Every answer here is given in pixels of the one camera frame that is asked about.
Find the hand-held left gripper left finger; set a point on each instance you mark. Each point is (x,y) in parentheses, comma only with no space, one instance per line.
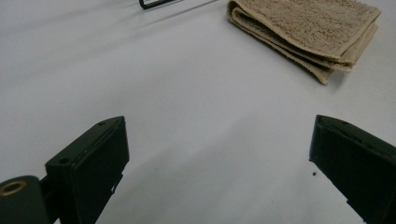
(88,161)

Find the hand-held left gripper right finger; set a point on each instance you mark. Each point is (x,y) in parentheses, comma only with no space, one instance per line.
(358,168)

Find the beige towel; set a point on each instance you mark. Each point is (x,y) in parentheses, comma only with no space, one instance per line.
(299,28)

